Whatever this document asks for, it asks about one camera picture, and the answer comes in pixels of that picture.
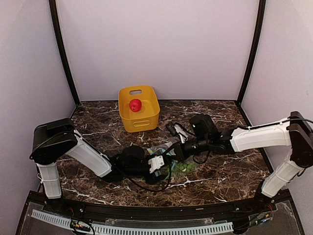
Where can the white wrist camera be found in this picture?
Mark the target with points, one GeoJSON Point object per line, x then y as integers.
{"type": "Point", "coordinates": [155, 163]}
{"type": "Point", "coordinates": [176, 131]}

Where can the right black frame post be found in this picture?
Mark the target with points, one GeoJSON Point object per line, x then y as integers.
{"type": "Point", "coordinates": [253, 51]}

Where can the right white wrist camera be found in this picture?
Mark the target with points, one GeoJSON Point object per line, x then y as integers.
{"type": "Point", "coordinates": [176, 131]}

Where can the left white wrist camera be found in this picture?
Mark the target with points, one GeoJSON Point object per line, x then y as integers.
{"type": "Point", "coordinates": [155, 163]}

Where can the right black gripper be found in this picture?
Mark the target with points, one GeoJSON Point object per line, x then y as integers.
{"type": "Point", "coordinates": [179, 152]}

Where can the clear zip top bag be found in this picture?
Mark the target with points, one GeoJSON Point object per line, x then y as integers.
{"type": "Point", "coordinates": [157, 150]}

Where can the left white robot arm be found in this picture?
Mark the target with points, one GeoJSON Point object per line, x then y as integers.
{"type": "Point", "coordinates": [58, 138]}

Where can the red fake apple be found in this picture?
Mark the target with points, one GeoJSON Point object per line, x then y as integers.
{"type": "Point", "coordinates": [135, 105]}

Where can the green fake grapes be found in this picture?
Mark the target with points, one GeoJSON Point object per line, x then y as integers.
{"type": "Point", "coordinates": [183, 167]}

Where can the white slotted cable duct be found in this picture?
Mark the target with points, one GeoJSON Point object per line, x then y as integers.
{"type": "Point", "coordinates": [136, 227]}

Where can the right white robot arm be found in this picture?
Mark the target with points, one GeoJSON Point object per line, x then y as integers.
{"type": "Point", "coordinates": [293, 131]}

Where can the black frame post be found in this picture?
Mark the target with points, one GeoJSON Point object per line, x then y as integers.
{"type": "Point", "coordinates": [253, 51]}
{"type": "Point", "coordinates": [62, 51]}

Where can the yellow plastic bin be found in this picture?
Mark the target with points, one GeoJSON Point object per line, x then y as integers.
{"type": "Point", "coordinates": [147, 118]}

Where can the left black frame post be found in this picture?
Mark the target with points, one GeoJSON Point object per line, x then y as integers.
{"type": "Point", "coordinates": [62, 51]}

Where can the black front rail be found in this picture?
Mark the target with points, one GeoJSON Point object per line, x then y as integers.
{"type": "Point", "coordinates": [92, 211]}

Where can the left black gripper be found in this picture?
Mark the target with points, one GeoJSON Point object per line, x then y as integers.
{"type": "Point", "coordinates": [153, 179]}

